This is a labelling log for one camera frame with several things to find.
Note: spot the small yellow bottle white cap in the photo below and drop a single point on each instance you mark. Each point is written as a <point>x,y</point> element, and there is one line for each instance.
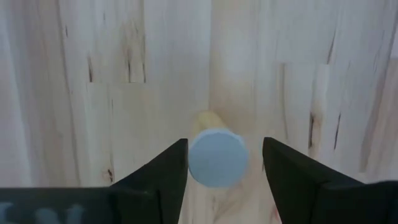
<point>217,158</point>

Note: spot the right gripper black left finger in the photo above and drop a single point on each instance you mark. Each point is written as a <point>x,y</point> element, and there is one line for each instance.
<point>155,186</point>

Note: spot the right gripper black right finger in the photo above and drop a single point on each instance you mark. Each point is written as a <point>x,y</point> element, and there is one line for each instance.
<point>298,189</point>

